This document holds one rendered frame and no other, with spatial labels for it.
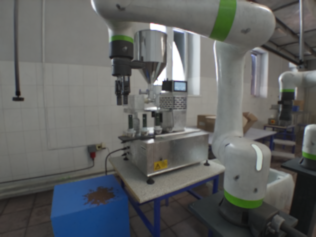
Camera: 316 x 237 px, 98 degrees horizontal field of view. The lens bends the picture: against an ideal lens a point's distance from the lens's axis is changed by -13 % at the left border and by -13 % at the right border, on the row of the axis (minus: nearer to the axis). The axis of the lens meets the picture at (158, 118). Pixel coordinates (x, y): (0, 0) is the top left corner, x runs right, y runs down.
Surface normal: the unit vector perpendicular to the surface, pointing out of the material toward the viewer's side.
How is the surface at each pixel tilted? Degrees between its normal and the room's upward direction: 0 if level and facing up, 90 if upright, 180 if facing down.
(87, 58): 90
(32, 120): 90
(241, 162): 89
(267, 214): 0
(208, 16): 115
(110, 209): 90
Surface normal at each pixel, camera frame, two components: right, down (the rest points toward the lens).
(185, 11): -0.19, 0.50
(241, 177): -0.67, 0.09
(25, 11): 0.51, 0.11
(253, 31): -0.16, 0.69
